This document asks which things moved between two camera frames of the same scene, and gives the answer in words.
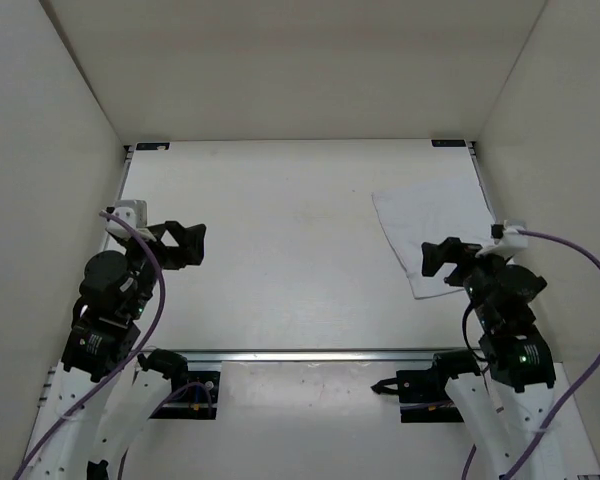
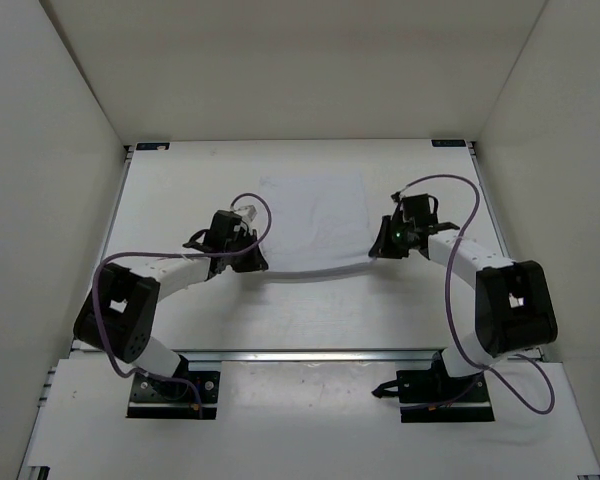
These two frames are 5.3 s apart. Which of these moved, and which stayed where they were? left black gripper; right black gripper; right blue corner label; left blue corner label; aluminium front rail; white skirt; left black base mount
Moved: left black gripper; white skirt; right black gripper
Stayed: right blue corner label; left black base mount; left blue corner label; aluminium front rail
